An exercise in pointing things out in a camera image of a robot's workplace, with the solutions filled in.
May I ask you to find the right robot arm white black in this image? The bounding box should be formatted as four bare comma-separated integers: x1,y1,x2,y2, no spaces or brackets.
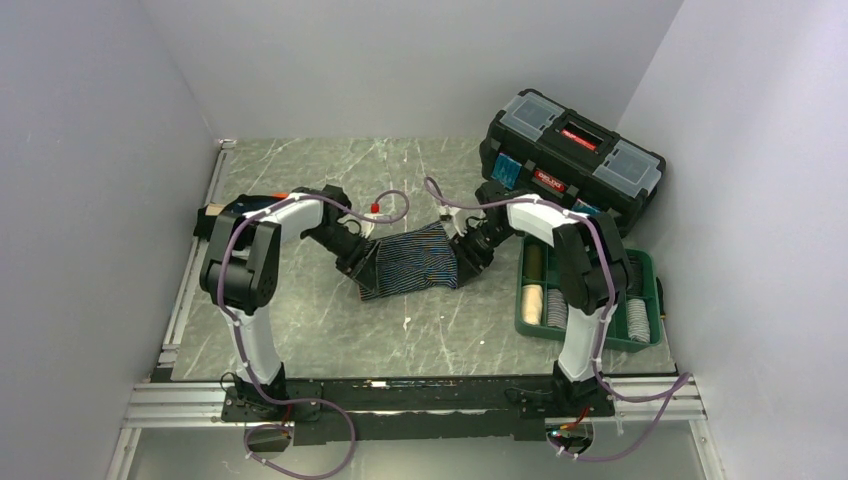
450,181,632,415

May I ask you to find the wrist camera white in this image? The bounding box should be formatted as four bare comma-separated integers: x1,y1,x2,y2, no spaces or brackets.
342,218,374,238
437,205,468,237

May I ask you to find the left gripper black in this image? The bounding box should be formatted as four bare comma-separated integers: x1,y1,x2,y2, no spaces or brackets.
305,224,382,295

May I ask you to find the green compartment tray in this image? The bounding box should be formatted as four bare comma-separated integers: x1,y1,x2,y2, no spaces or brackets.
514,238,663,353

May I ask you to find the grey striped roll right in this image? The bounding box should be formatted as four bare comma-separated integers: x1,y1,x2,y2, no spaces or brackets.
626,298,651,343

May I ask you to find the black toolbox with clear lids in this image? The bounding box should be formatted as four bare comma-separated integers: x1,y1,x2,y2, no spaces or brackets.
479,89,666,237

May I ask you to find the olive rolled cloth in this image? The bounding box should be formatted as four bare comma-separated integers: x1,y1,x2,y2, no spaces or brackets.
522,241,546,283

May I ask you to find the dark navy orange clothes pile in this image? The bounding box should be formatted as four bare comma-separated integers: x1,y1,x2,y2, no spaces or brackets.
193,193,289,241

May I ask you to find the cream rolled cloth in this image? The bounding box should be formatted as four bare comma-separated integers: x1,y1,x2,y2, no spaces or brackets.
520,284,544,326

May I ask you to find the navy striped underwear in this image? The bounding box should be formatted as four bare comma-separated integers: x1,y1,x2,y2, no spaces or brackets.
359,222,459,301

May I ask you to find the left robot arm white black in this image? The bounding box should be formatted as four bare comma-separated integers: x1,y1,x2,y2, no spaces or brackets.
199,185,378,420

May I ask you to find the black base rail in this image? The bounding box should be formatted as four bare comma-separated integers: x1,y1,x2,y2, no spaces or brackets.
221,374,615,446

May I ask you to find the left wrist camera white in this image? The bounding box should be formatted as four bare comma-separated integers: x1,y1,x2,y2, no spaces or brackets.
342,218,374,238

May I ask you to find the aluminium frame rail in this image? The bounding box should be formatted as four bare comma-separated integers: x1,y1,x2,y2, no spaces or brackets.
105,142,233,480

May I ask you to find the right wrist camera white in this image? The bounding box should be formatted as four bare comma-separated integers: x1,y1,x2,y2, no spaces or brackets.
437,205,468,237

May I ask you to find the dark striped roll in tray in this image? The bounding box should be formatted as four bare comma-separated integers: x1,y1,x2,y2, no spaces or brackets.
627,254,645,297

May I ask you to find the grey striped rolled cloth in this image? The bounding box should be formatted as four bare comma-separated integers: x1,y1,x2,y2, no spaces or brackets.
545,288,569,330

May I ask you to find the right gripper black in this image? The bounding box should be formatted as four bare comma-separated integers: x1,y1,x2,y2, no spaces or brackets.
449,221,517,286

